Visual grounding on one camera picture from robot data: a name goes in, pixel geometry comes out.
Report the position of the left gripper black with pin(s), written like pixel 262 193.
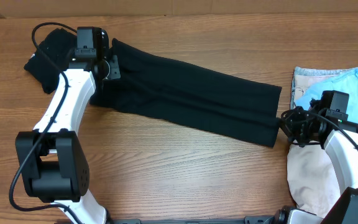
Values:
pixel 114 69

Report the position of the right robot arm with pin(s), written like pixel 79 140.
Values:
pixel 326 124

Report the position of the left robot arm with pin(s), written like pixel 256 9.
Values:
pixel 53 171

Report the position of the cardboard back wall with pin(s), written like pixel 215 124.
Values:
pixel 85 8

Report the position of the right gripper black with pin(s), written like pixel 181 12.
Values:
pixel 294 127

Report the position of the white pink garment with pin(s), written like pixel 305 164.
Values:
pixel 311 179

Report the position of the black t-shirt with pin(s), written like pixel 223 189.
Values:
pixel 189 95

